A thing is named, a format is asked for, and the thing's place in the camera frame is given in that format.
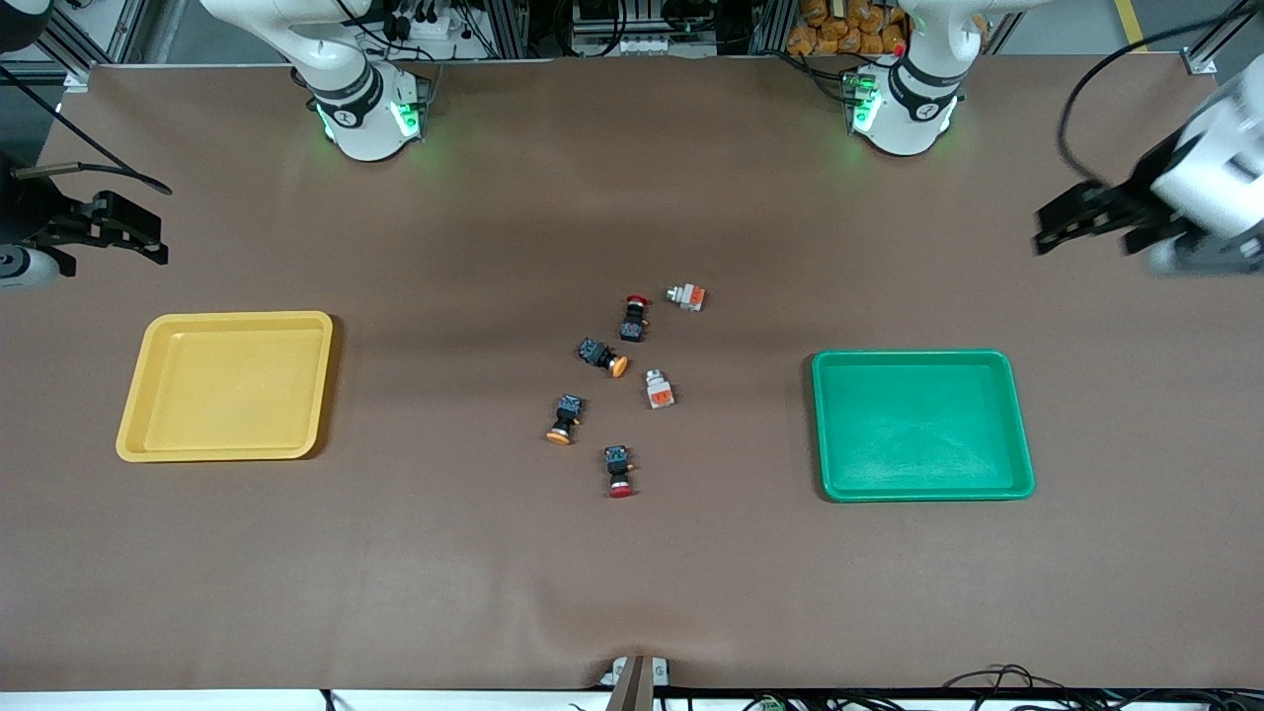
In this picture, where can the orange snack bags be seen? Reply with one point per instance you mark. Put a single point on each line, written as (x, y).
(839, 30)

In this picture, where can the brown table mat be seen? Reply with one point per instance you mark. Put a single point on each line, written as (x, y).
(632, 573)

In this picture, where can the red cap push button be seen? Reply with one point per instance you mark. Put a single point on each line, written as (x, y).
(618, 464)
(633, 326)

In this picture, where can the aluminium frame profile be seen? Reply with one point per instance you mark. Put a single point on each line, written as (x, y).
(79, 54)
(1210, 49)

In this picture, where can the grey mount bar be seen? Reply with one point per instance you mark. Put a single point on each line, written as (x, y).
(632, 691)

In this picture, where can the yellow cap push button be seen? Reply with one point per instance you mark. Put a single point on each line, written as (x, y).
(569, 410)
(595, 353)

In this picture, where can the green plastic tray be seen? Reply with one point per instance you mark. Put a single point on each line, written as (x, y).
(918, 425)

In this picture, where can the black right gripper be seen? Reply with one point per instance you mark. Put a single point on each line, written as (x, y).
(38, 215)

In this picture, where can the white power strip with plugs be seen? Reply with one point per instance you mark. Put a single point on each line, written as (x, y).
(430, 25)

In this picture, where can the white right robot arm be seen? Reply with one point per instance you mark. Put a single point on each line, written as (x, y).
(360, 109)

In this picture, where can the yellow plastic tray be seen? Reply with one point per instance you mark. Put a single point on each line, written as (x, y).
(227, 385)

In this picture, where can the white orange push button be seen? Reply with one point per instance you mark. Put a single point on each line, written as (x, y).
(660, 392)
(689, 296)

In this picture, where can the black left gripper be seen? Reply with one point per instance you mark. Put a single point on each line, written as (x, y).
(1129, 205)

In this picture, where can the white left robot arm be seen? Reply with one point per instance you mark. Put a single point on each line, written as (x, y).
(904, 114)

